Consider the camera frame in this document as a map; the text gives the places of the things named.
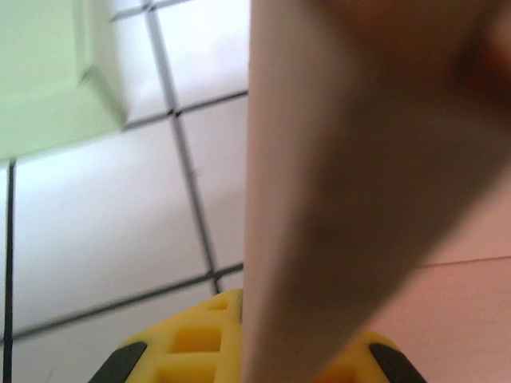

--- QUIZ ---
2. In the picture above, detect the pink paper box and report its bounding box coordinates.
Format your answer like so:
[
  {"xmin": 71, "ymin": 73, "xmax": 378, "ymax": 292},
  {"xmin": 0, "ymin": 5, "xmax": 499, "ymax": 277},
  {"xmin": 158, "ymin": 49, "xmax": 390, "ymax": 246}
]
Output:
[{"xmin": 242, "ymin": 0, "xmax": 511, "ymax": 383}]

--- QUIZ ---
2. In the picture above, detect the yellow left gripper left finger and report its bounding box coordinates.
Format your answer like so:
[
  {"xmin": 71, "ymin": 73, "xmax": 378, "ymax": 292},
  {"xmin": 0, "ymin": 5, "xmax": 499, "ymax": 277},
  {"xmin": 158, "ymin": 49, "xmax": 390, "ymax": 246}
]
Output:
[{"xmin": 90, "ymin": 289, "xmax": 245, "ymax": 383}]

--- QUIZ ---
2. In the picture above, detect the green paper box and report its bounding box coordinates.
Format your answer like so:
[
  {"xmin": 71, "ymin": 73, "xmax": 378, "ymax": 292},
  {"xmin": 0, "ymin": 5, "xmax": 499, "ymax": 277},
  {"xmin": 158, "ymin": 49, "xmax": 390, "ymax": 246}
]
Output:
[{"xmin": 0, "ymin": 0, "xmax": 129, "ymax": 163}]

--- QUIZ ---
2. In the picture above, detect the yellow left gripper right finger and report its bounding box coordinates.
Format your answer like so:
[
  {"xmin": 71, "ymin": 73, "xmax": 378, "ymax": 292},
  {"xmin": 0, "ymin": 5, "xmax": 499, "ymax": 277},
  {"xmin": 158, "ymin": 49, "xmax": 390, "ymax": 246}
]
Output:
[{"xmin": 315, "ymin": 329, "xmax": 429, "ymax": 383}]

